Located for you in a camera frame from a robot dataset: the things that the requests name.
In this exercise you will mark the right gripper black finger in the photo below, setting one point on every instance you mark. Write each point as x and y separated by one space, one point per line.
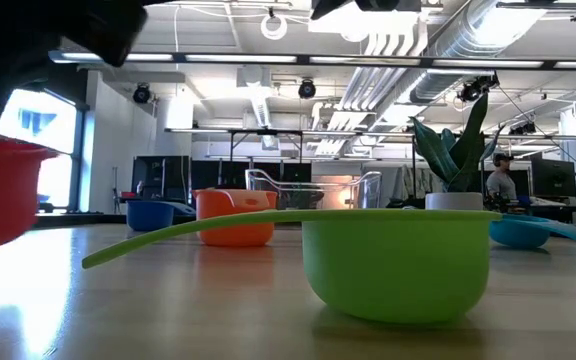
330 6

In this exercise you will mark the red measuring cup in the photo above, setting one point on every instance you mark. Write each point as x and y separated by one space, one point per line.
3 200

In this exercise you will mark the blue measuring cup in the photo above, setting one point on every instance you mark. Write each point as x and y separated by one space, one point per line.
148 216

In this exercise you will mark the orange measuring cup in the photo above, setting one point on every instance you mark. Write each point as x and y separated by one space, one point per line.
238 235

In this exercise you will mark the teal measuring cup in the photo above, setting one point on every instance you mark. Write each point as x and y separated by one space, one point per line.
518 235

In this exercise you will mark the green measuring cup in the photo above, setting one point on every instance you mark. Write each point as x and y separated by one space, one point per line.
398 270

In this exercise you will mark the clear plastic basket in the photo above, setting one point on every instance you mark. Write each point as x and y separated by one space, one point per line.
368 190

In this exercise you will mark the bright large window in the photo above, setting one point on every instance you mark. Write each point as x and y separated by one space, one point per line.
38 130

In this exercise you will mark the long ceiling light bar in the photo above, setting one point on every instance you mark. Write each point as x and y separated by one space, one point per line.
238 58

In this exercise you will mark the green leafy plant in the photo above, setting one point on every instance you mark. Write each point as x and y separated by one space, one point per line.
463 155

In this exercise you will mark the white plant pot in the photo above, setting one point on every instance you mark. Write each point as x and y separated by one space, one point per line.
453 201

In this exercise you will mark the person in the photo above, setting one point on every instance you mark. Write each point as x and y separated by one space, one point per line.
500 182

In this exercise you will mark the black computer monitor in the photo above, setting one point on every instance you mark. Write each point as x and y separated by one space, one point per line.
553 177

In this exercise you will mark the black round ceiling camera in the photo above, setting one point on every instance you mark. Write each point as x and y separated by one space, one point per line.
141 93
307 89

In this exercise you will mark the silver ceiling duct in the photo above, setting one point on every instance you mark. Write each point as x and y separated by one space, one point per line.
468 45

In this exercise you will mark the black ceiling camera cluster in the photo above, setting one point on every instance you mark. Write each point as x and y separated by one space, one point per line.
473 91

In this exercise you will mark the black background table frame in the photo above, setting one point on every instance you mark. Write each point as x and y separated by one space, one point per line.
268 132

